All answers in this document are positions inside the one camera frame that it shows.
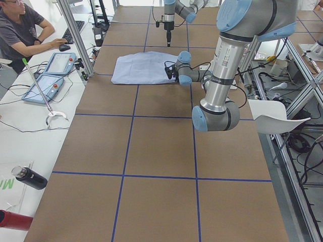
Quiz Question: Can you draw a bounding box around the red cylinder bottle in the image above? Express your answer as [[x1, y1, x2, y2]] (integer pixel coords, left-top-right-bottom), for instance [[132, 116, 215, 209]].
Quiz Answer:
[[1, 210, 33, 231]]

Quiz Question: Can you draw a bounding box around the grey aluminium frame post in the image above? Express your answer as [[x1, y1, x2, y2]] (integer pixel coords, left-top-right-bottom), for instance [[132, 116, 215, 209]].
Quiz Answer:
[[57, 0, 94, 81]]

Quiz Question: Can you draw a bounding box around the operator hand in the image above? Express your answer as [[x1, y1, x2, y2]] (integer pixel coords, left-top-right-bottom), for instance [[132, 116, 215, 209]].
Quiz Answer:
[[50, 38, 68, 48]]

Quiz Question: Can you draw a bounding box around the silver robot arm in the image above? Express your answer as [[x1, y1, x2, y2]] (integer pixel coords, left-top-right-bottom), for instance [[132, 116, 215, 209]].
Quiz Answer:
[[165, 0, 297, 132], [154, 0, 208, 47]]

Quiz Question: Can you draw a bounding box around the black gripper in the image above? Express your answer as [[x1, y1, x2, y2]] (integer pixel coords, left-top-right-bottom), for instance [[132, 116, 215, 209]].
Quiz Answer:
[[165, 64, 179, 82], [155, 15, 175, 47]]

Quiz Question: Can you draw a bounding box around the black computer keyboard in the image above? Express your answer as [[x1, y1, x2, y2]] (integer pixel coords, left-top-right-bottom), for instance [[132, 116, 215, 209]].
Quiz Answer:
[[61, 20, 85, 45]]

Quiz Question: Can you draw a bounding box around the black water bottle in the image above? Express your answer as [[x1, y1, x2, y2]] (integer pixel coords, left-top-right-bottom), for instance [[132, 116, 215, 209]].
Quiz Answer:
[[11, 166, 47, 190]]

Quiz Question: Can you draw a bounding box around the blue teach pendant far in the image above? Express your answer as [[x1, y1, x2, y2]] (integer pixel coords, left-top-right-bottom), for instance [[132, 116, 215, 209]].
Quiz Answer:
[[43, 52, 76, 76]]

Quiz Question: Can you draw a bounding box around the blue striped button shirt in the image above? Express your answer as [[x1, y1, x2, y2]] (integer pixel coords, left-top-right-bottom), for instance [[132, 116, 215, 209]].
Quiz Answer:
[[111, 51, 178, 85]]

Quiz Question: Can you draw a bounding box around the blue teach pendant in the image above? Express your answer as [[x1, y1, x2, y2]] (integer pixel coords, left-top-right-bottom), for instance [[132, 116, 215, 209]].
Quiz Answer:
[[43, 52, 76, 76], [21, 74, 64, 104]]

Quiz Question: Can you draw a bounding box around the white plastic chair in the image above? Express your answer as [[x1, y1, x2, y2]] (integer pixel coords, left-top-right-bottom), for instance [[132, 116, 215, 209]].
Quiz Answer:
[[248, 99, 310, 135]]

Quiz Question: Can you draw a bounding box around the seated operator grey shirt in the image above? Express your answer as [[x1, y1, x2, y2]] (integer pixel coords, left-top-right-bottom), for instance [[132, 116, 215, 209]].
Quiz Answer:
[[1, 1, 55, 74]]

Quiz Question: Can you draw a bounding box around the black computer mouse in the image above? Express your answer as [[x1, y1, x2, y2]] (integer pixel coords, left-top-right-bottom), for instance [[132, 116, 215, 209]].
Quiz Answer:
[[59, 44, 71, 52]]

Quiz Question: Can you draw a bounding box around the blue teach pendant near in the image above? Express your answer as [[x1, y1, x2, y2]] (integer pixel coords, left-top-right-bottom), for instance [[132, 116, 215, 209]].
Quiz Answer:
[[21, 74, 64, 104]]

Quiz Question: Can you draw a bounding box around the metal reacher grabber tool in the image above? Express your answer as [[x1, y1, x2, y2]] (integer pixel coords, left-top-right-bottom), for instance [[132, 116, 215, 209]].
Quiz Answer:
[[22, 58, 69, 129]]

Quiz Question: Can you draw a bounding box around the black coiled gripper cable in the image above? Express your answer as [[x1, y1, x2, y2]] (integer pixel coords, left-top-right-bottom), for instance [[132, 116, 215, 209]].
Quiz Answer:
[[164, 60, 247, 109]]

